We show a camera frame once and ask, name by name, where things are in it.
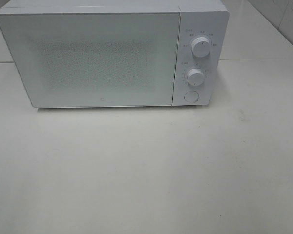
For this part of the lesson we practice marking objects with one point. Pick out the white dial knob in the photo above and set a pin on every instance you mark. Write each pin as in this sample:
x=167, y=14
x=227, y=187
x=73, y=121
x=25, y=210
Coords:
x=201, y=46
x=195, y=77

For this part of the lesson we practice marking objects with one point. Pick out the white microwave oven body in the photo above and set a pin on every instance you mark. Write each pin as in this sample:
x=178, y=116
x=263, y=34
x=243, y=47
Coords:
x=197, y=17

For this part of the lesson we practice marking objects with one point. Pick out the round white door button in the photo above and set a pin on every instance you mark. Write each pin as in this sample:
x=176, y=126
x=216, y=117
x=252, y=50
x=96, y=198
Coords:
x=191, y=96

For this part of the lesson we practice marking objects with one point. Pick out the white microwave door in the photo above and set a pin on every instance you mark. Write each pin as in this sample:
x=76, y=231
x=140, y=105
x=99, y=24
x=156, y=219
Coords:
x=94, y=60

